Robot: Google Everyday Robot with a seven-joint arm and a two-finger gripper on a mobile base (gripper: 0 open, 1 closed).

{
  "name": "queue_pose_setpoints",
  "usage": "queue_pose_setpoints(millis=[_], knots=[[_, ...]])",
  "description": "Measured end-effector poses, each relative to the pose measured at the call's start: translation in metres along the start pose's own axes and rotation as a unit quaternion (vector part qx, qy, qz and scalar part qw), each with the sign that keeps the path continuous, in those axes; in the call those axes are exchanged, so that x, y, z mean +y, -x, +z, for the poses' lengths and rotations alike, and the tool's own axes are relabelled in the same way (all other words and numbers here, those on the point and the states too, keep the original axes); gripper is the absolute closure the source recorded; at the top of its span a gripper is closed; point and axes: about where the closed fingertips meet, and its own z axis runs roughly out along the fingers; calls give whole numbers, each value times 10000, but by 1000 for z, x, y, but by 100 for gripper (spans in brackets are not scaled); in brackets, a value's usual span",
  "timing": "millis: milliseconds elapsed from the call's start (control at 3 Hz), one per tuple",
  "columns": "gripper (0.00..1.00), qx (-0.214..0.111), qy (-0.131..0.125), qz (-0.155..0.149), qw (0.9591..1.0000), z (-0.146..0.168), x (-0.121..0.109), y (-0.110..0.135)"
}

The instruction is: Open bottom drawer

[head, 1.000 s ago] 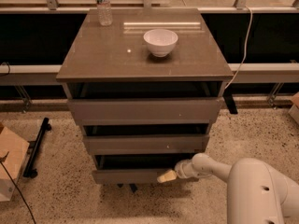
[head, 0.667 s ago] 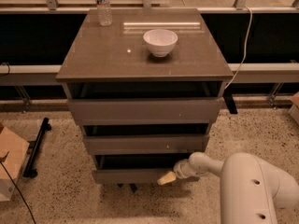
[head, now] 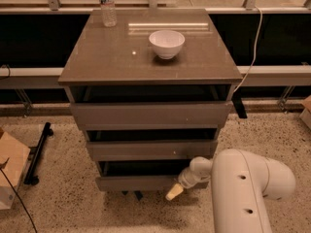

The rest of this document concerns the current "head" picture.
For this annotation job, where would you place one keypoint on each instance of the clear plastic water bottle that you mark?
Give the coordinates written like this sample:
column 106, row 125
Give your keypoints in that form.
column 108, row 11

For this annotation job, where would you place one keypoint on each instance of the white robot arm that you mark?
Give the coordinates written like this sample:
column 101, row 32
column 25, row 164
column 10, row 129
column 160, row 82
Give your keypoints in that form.
column 240, row 183

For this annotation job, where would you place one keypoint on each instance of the grey top drawer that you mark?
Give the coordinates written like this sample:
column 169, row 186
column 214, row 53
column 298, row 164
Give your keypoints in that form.
column 150, row 116

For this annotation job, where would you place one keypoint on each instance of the cardboard box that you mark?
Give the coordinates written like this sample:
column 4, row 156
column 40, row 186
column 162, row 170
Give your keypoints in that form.
column 13, row 157
column 306, row 113

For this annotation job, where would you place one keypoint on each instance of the black stand bar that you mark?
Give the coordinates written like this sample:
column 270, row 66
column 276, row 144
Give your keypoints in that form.
column 34, row 155

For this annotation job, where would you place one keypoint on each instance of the cardboard box left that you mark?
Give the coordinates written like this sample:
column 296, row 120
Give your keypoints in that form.
column 13, row 157

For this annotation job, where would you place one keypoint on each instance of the cardboard box right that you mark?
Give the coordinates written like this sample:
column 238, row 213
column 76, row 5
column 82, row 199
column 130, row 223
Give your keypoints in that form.
column 306, row 113

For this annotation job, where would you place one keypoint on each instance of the grey drawer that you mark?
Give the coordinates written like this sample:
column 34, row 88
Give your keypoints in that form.
column 150, row 116
column 139, row 175
column 150, row 150

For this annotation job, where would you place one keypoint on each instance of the blue tape cross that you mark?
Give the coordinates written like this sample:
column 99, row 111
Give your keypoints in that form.
column 138, row 194

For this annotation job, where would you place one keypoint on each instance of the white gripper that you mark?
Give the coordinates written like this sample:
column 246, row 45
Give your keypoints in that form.
column 187, row 181

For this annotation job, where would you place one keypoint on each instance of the grey drawer cabinet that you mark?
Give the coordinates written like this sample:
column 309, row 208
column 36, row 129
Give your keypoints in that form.
column 117, row 65

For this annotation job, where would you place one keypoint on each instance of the grey bottom drawer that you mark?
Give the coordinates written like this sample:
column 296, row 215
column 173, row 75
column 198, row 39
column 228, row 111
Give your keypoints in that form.
column 139, row 175

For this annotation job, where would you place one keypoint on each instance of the grey middle drawer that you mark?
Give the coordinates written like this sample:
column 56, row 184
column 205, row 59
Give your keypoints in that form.
column 150, row 150

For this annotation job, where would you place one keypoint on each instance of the white ceramic bowl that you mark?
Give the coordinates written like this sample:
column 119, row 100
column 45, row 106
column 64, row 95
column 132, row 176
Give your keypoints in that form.
column 166, row 43

